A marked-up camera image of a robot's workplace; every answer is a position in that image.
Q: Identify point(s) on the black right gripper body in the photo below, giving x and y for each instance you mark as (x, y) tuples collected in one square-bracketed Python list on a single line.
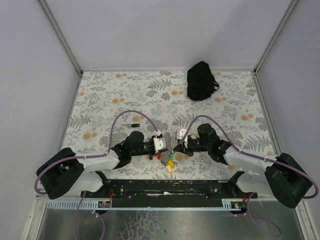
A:
[(191, 147)]

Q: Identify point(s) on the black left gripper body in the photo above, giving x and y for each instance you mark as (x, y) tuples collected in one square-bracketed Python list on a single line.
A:
[(152, 151)]

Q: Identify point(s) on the red-handled metal key organizer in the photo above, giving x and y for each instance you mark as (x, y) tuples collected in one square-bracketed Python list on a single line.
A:
[(166, 154)]

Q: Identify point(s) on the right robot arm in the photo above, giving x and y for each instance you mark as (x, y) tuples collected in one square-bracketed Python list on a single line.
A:
[(280, 177)]

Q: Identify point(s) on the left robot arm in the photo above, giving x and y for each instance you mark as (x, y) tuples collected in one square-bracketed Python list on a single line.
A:
[(66, 169)]

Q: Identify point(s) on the black folded cloth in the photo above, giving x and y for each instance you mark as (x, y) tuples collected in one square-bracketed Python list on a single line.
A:
[(201, 83)]

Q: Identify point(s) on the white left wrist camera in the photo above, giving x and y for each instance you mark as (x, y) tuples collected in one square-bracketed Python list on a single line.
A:
[(160, 144)]

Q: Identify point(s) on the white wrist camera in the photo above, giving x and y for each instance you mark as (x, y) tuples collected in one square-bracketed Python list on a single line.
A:
[(160, 144), (182, 137)]

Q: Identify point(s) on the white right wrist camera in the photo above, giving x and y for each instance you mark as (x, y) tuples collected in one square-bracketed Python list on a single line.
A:
[(182, 137)]

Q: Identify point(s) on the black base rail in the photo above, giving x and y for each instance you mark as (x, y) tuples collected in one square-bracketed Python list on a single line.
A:
[(169, 192)]

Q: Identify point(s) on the white slotted cable duct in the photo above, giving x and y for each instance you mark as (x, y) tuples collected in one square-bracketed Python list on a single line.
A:
[(106, 205)]

